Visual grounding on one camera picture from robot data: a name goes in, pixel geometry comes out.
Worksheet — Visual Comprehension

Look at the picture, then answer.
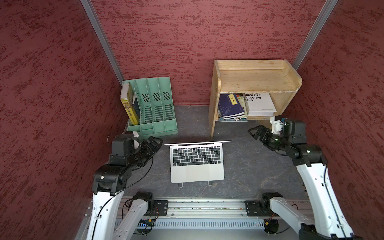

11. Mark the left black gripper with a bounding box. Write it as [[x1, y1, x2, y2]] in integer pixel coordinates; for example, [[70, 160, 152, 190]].
[[127, 135, 164, 168]]

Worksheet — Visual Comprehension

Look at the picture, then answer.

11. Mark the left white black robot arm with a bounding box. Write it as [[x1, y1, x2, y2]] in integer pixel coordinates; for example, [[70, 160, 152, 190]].
[[87, 133, 163, 240]]

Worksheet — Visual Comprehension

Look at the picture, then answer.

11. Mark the green plastic file organizer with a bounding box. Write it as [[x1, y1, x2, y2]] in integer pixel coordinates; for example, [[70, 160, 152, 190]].
[[123, 77, 178, 140]]

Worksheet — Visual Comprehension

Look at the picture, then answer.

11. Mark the aluminium mounting rail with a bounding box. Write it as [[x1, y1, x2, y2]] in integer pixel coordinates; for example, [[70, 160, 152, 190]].
[[76, 196, 316, 240]]

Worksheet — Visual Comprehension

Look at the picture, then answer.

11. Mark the yellow book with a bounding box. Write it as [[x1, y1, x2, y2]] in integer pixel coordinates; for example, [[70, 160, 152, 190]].
[[120, 82, 140, 126]]

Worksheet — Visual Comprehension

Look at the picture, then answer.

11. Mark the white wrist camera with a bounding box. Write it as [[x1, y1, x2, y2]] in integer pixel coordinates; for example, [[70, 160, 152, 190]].
[[133, 131, 140, 150], [270, 117, 284, 136]]

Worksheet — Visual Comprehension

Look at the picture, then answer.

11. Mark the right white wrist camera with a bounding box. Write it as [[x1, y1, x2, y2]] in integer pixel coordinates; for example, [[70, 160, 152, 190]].
[[270, 117, 284, 136]]

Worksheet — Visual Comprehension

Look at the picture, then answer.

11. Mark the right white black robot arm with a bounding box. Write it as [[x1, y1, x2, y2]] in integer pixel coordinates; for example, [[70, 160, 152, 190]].
[[248, 118, 361, 240]]

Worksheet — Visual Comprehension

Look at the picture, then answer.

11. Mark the silver laptop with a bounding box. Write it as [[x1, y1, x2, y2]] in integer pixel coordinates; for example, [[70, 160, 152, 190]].
[[168, 141, 225, 184]]

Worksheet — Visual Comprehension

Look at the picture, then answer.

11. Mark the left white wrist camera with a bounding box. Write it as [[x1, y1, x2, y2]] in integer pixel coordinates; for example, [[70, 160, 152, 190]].
[[133, 131, 140, 150]]

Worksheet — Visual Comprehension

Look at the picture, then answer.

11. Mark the dark book in organizer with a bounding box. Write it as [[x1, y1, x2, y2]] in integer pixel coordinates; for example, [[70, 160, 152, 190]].
[[133, 96, 141, 124]]

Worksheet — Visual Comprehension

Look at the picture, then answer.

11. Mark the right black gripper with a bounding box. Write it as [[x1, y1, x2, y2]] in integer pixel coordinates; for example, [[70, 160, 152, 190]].
[[247, 124, 291, 150]]

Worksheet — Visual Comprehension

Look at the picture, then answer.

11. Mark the dark blue book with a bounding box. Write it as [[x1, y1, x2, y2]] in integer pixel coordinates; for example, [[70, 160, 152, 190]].
[[219, 94, 245, 119]]

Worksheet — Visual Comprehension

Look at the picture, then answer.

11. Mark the metal corner post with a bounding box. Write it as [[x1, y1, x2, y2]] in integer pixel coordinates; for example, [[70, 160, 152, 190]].
[[81, 0, 125, 84], [293, 0, 338, 70]]

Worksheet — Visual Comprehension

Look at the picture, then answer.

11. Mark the wooden shelf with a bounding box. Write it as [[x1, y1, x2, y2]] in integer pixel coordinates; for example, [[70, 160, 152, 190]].
[[209, 60, 303, 138]]

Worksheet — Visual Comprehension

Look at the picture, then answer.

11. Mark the right metal corner post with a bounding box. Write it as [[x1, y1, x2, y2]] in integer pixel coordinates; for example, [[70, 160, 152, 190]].
[[293, 0, 338, 70]]

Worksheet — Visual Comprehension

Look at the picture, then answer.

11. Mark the book stack under blue book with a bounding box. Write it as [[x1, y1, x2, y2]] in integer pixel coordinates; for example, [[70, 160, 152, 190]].
[[218, 116, 248, 122]]

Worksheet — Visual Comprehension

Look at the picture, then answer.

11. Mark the left metal corner post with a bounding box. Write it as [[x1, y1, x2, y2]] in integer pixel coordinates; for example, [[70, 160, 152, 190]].
[[81, 0, 125, 84]]

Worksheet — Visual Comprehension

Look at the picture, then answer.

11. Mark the white book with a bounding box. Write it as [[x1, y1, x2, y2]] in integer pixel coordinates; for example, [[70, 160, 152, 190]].
[[245, 93, 277, 117]]

